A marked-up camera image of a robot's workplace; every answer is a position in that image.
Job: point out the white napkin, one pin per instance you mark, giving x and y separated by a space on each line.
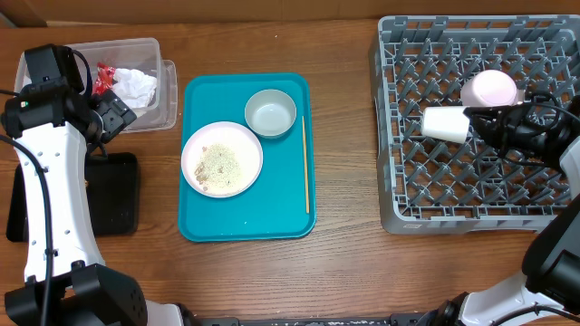
135 88

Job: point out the black tray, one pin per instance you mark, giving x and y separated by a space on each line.
113 193

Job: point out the large white plate with crumbs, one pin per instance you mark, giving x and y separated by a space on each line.
222 159

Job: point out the teal plastic tray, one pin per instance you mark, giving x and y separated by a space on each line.
274 206

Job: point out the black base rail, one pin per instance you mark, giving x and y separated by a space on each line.
396 319

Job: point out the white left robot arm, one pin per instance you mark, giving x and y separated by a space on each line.
66 281

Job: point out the wooden chopstick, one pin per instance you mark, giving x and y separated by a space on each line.
306 178

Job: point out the grey saucer bowl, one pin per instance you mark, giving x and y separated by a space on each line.
270 113

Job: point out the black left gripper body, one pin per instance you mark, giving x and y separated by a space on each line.
97 130

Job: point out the grey dishwasher rack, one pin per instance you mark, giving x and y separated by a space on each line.
429 186

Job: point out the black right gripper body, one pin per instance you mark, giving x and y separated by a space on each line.
491 125

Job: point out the red snack wrapper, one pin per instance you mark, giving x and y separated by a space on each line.
104 79

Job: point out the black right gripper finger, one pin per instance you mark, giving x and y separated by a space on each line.
488 135
482 115

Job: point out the white cup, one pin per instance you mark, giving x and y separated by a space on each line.
445 123

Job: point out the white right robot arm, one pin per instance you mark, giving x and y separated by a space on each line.
548 282

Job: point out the clear plastic bin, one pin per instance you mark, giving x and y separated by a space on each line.
142 54

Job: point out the small white bowl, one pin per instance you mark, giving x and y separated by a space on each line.
490 88

